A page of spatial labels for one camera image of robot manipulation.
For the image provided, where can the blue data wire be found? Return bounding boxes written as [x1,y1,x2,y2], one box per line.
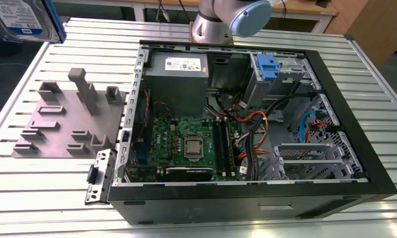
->
[299,111,319,144]

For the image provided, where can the red yellow power wire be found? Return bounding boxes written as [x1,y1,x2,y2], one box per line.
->
[309,120,329,136]

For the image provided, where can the hard disk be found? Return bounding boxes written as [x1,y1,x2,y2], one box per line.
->
[0,0,68,45]

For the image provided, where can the metal disk bay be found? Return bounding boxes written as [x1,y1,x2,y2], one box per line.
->
[273,142,357,180]

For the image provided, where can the CPU socket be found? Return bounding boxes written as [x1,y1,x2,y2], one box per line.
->
[181,133,208,162]

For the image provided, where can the green motherboard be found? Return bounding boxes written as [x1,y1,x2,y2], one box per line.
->
[127,116,248,183]

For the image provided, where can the silver CPU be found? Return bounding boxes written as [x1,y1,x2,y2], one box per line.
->
[185,141,204,155]

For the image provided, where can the grey power supply unit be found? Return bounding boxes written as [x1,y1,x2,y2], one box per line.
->
[141,52,209,119]

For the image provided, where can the black RAM slot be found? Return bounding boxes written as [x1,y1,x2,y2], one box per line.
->
[224,118,236,176]
[213,117,227,177]

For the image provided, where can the black graphics card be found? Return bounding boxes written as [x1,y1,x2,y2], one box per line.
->
[156,166,215,182]

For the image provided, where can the metal optical drive cage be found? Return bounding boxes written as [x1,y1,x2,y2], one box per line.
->
[244,51,320,111]

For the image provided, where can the blue plastic drive latch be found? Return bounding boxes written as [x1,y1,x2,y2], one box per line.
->
[256,53,281,81]

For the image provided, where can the black open PC case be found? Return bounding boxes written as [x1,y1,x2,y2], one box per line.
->
[107,39,397,225]

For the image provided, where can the grey plastic parts rack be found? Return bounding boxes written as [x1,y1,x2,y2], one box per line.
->
[12,67,128,159]

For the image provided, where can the wooden desk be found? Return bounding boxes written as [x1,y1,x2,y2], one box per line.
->
[132,0,339,34]

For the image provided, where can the wooden cabinet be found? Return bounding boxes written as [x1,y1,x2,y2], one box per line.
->
[324,0,397,67]

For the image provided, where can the orange wire bundle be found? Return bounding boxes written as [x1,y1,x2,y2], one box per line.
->
[233,111,271,162]

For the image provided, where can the black cable bundle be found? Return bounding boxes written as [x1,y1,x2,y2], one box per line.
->
[243,93,315,180]

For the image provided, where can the grey expansion slot bracket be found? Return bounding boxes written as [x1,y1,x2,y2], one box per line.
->
[85,148,119,206]

